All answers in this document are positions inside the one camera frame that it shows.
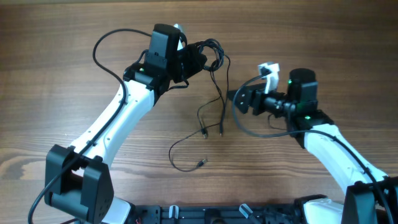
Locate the thick black USB cable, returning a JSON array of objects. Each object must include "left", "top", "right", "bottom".
[{"left": 196, "top": 38, "right": 231, "bottom": 139}]

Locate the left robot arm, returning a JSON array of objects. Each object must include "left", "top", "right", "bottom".
[{"left": 40, "top": 24, "right": 206, "bottom": 223}]

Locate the right camera cable black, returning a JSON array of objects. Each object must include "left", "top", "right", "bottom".
[{"left": 231, "top": 70, "right": 394, "bottom": 224}]

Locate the camera cable black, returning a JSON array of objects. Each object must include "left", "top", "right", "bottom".
[
  {"left": 231, "top": 70, "right": 394, "bottom": 224},
  {"left": 27, "top": 28, "right": 153, "bottom": 224}
]

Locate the left camera cable black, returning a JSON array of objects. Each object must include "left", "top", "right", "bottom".
[{"left": 27, "top": 28, "right": 153, "bottom": 224}]

